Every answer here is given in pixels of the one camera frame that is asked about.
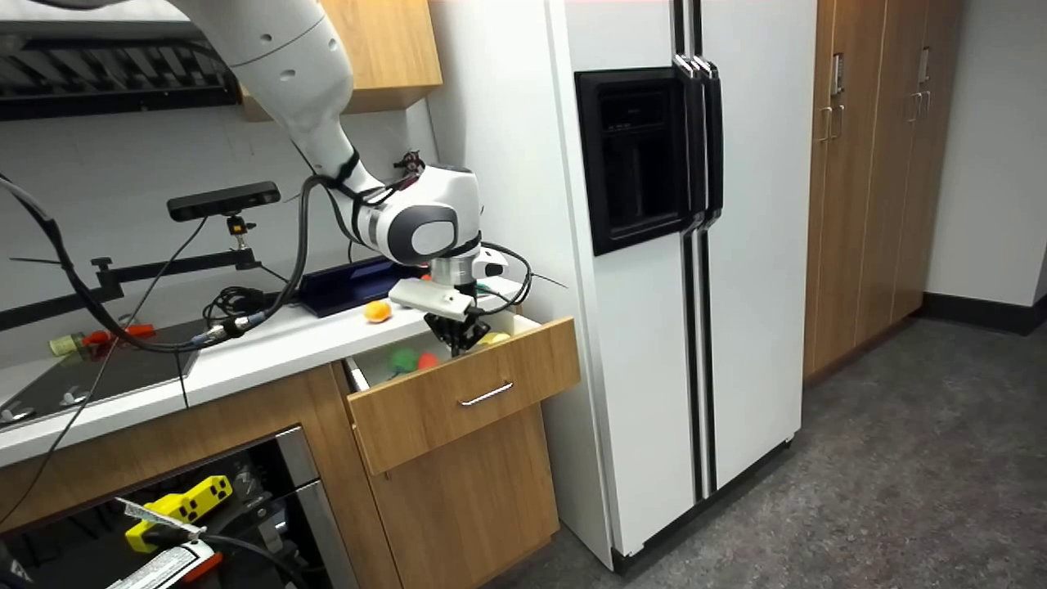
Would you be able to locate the black stereo camera bar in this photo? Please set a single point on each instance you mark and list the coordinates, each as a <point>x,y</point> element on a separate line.
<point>221,201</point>

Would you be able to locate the dark blue tray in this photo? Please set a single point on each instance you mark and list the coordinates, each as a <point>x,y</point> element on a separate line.
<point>352,285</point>

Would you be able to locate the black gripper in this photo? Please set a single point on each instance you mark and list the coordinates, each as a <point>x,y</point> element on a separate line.
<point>458,334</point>

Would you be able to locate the black range hood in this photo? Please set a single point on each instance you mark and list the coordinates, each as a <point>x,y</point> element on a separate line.
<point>54,70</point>

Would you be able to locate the wooden drawer with handle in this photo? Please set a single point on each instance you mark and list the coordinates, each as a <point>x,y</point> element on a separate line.
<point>414,398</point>

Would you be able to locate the wooden upper wall cabinet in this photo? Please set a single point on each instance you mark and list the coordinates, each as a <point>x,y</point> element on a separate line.
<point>389,48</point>

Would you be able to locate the yellow plush toy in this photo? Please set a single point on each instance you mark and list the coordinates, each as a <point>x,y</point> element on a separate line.
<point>378,312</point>

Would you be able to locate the white and red tool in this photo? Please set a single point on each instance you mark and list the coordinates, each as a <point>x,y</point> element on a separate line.
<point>176,564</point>

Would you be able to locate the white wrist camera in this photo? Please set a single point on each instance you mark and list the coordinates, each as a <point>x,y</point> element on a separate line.
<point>458,285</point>

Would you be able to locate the black cooktop plate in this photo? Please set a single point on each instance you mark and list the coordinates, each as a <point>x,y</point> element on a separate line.
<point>74,381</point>

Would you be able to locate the tall wooden cabinet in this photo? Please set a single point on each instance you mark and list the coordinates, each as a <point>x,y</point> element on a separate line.
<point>886,77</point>

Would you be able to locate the red and green toy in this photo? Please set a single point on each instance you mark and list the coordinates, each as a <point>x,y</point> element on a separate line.
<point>96,340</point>

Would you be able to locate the yellow power tool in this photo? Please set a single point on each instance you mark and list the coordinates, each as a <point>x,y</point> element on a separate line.
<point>181,512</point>

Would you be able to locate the white side-by-side refrigerator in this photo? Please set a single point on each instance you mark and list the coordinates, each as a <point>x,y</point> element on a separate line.
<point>652,166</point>

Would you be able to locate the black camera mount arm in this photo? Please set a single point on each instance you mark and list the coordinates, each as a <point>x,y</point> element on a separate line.
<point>112,284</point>

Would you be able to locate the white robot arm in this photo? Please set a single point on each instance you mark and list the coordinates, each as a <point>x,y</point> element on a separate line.
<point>293,64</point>

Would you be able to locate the wooden lower cabinet door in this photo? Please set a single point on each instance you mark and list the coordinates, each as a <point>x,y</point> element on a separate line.
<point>473,507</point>

